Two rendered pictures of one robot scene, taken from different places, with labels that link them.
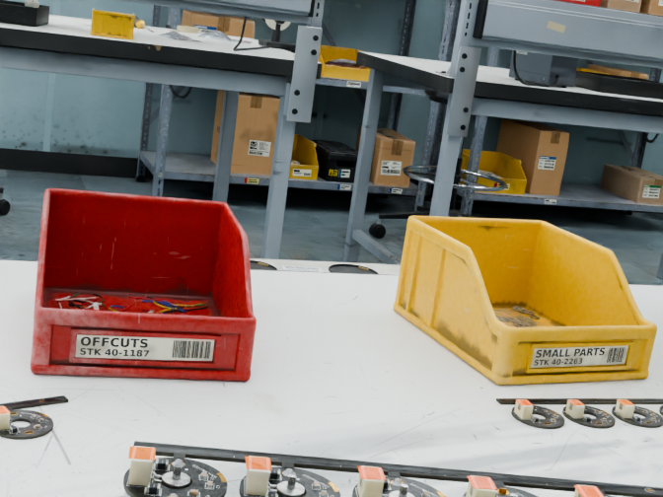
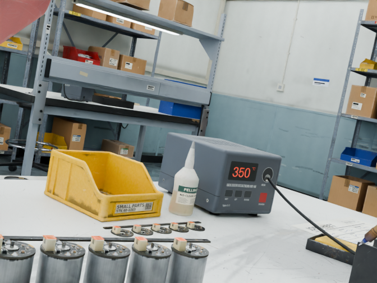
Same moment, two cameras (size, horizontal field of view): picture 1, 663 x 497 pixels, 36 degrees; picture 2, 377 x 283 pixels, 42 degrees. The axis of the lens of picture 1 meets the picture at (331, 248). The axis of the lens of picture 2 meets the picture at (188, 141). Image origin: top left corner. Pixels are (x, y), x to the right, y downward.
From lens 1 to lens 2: 0.07 m
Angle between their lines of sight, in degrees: 26
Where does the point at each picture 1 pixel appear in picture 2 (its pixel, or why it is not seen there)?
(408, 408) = (66, 233)
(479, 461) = not seen: hidden behind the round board
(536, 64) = (74, 91)
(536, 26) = (74, 73)
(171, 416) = not seen: outside the picture
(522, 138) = (64, 126)
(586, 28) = (97, 75)
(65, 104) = not seen: outside the picture
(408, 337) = (55, 205)
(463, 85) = (39, 99)
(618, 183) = (109, 147)
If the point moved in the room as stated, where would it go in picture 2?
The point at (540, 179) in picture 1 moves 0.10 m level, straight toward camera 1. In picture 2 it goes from (73, 146) to (73, 147)
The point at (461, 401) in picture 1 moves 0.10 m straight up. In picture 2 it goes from (88, 229) to (104, 137)
